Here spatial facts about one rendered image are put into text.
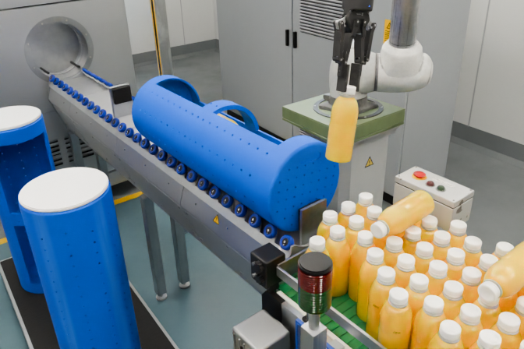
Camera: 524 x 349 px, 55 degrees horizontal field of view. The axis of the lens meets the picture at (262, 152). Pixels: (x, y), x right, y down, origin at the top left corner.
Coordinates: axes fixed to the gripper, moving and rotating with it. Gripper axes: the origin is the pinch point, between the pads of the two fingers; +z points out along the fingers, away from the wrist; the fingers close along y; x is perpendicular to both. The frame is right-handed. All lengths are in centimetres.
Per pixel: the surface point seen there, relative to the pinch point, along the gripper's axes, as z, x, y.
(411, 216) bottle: 31.4, 20.5, -5.7
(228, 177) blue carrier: 34.4, -31.7, 13.2
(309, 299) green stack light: 35, 31, 37
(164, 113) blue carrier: 23, -75, 13
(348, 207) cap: 34.9, 2.7, -2.8
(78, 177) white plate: 43, -75, 45
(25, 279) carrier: 119, -151, 48
